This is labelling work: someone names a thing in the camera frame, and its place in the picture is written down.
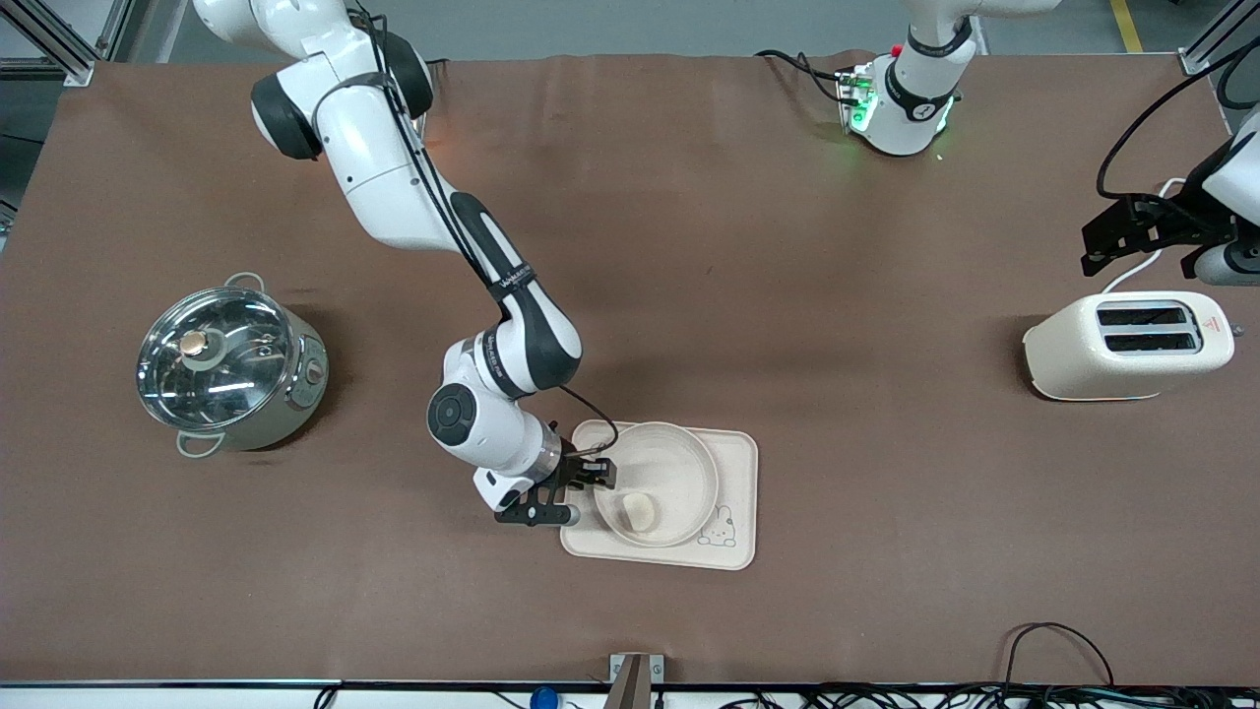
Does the round cream plate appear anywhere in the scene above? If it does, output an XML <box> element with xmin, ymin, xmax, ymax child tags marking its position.
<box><xmin>593</xmin><ymin>421</ymin><xmax>721</xmax><ymax>549</ymax></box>

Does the cream rabbit print tray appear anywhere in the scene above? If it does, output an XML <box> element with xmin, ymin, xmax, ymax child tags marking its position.
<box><xmin>560</xmin><ymin>420</ymin><xmax>760</xmax><ymax>571</ymax></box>

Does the cream two-slot toaster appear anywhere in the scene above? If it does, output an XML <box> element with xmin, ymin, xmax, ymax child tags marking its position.
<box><xmin>1023</xmin><ymin>290</ymin><xmax>1239</xmax><ymax>403</ymax></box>

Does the stainless steel pot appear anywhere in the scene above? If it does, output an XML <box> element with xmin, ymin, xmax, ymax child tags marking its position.
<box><xmin>135</xmin><ymin>273</ymin><xmax>331</xmax><ymax>460</ymax></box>

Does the brown table cover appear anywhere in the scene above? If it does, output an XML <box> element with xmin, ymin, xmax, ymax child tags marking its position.
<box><xmin>0</xmin><ymin>51</ymin><xmax>1260</xmax><ymax>686</ymax></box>

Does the white toaster power cable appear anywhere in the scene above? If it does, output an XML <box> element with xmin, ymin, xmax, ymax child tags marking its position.
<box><xmin>1101</xmin><ymin>176</ymin><xmax>1194</xmax><ymax>295</ymax></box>

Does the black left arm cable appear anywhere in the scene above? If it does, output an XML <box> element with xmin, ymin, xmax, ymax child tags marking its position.
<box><xmin>1096</xmin><ymin>37</ymin><xmax>1260</xmax><ymax>204</ymax></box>

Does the aluminium frame profile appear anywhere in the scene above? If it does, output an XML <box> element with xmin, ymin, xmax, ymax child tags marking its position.
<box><xmin>0</xmin><ymin>0</ymin><xmax>141</xmax><ymax>88</ymax></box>
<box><xmin>1176</xmin><ymin>0</ymin><xmax>1260</xmax><ymax>76</ymax></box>

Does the grey metal camera bracket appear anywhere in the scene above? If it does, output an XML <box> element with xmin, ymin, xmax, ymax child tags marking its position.
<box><xmin>609</xmin><ymin>653</ymin><xmax>664</xmax><ymax>709</ymax></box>

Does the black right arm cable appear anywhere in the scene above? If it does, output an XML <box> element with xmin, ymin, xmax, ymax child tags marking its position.
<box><xmin>346</xmin><ymin>3</ymin><xmax>620</xmax><ymax>456</ymax></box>

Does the black arm base cable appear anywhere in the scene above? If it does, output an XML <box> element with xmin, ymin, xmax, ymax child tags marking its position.
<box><xmin>755</xmin><ymin>48</ymin><xmax>853</xmax><ymax>104</ymax></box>

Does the black looped cable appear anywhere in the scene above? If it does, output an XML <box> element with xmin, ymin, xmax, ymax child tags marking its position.
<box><xmin>998</xmin><ymin>621</ymin><xmax>1119</xmax><ymax>690</ymax></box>

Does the black cable bundle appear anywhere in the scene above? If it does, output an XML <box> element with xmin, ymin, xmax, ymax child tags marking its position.
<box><xmin>714</xmin><ymin>682</ymin><xmax>1260</xmax><ymax>709</ymax></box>

